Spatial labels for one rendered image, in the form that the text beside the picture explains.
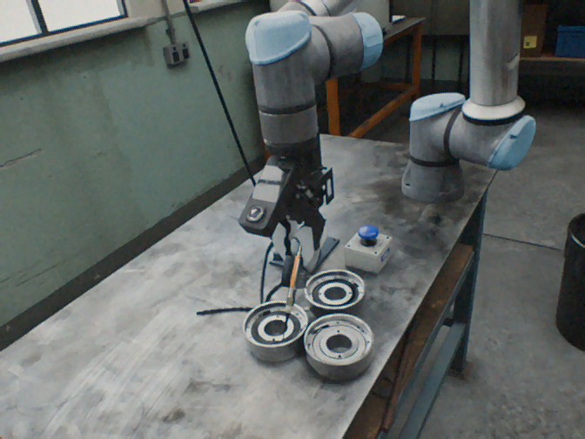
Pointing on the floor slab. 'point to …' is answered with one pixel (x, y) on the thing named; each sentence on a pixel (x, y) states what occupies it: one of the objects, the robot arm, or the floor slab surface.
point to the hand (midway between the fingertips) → (297, 265)
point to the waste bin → (573, 285)
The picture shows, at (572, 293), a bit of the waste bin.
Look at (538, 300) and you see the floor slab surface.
